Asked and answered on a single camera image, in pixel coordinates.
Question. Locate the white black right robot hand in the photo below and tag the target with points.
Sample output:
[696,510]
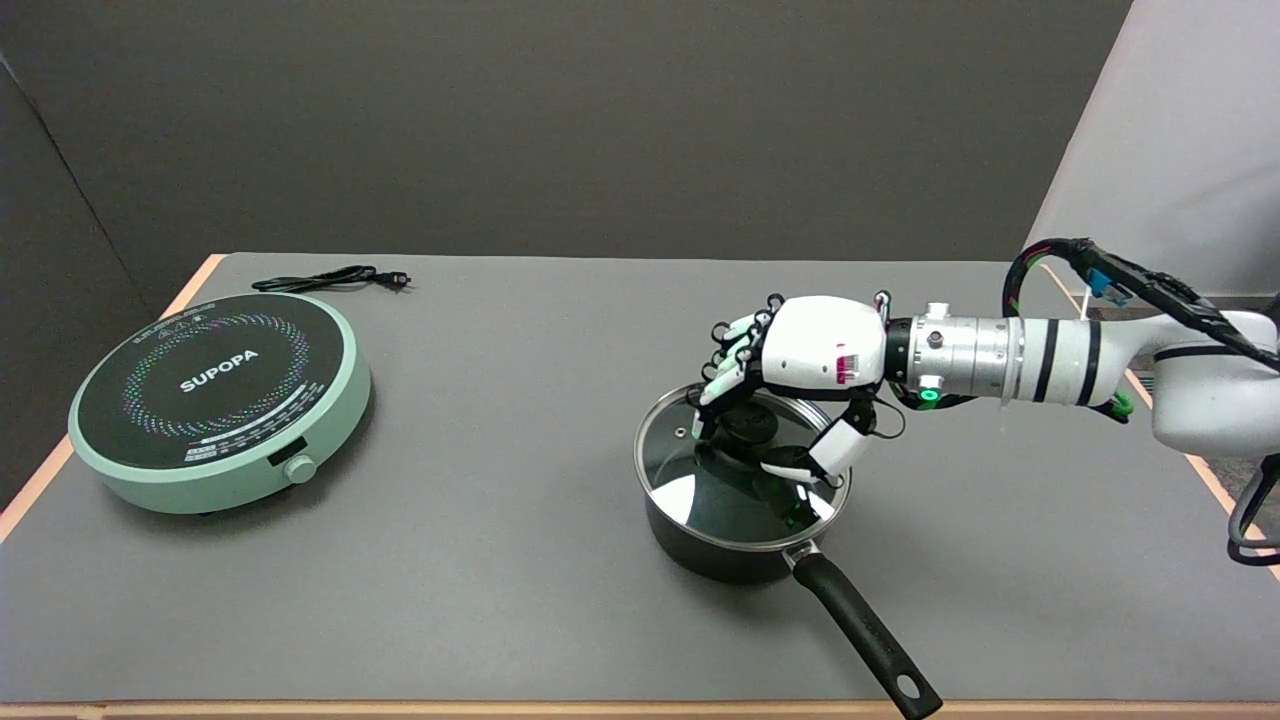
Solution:
[820,350]

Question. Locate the glass pot lid black knob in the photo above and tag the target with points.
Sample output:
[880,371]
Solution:
[720,490]

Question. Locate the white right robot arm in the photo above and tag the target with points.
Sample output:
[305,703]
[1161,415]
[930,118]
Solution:
[1100,365]

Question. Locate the grey table mat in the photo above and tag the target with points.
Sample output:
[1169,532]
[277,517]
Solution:
[500,500]

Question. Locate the green round induction cooktop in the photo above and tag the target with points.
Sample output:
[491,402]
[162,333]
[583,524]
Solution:
[218,400]

